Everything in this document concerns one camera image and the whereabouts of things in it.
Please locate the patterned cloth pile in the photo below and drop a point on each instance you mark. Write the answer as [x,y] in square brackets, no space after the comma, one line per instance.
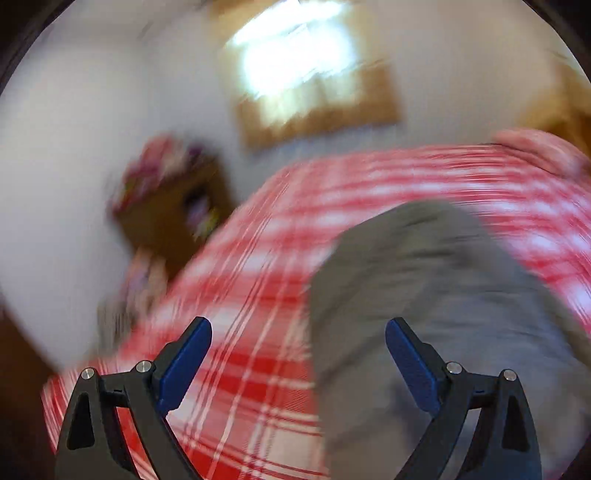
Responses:
[138,286]

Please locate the wooden cabinet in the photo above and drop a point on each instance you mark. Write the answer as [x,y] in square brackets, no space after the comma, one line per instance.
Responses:
[157,230]

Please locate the pink pillow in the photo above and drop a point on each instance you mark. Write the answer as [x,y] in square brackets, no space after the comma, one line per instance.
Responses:
[545,147]

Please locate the pile of colourful clothes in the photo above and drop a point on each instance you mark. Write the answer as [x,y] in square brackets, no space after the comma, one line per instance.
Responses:
[157,157]

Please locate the stacked items in cabinet shelf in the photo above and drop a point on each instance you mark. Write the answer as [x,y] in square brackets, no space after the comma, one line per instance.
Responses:
[203,217]

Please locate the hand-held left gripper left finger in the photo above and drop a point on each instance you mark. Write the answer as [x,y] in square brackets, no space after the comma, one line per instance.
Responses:
[184,364]

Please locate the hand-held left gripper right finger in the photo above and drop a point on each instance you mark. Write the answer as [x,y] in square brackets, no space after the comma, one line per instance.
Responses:
[415,367]

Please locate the large grey garment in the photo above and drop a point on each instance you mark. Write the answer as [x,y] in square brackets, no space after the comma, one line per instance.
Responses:
[438,286]

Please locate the light wooden furniture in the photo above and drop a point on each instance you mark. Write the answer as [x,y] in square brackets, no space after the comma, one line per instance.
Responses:
[572,115]

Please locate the red plaid blanket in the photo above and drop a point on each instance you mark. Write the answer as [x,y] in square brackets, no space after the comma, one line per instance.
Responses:
[258,286]

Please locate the brown wooden door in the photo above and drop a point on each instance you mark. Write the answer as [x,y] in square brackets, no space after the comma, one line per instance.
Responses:
[18,392]

